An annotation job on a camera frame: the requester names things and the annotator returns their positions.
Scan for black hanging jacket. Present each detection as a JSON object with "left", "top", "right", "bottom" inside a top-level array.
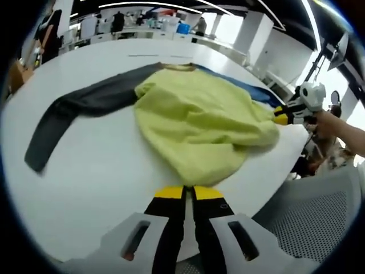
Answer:
[{"left": 110, "top": 10, "right": 125, "bottom": 33}]

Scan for narrow white square pillar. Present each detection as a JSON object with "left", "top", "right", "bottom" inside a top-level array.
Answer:
[{"left": 233, "top": 13, "right": 275, "bottom": 58}]

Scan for brown cardboard box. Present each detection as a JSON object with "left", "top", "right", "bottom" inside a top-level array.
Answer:
[{"left": 11, "top": 58, "right": 35, "bottom": 87}]

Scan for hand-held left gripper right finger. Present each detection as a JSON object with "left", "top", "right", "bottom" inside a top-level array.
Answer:
[{"left": 190, "top": 185, "right": 279, "bottom": 274}]

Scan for white mesh office chair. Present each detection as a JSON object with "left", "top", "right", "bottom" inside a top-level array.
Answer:
[{"left": 250, "top": 164, "right": 365, "bottom": 266}]

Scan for long ceiling light strip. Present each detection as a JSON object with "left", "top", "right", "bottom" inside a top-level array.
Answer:
[{"left": 99, "top": 1, "right": 202, "bottom": 14}]

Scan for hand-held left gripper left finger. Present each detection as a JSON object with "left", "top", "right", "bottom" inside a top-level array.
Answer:
[{"left": 99, "top": 185, "right": 188, "bottom": 274}]

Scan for black light stand with panel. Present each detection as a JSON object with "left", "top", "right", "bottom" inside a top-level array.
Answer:
[{"left": 302, "top": 30, "right": 351, "bottom": 89}]

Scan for white cabinet row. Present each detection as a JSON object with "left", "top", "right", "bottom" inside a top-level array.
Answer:
[{"left": 62, "top": 28, "right": 201, "bottom": 50}]

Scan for yellow-green garment with dark sleeves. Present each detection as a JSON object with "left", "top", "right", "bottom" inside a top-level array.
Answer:
[{"left": 24, "top": 62, "right": 286, "bottom": 188}]

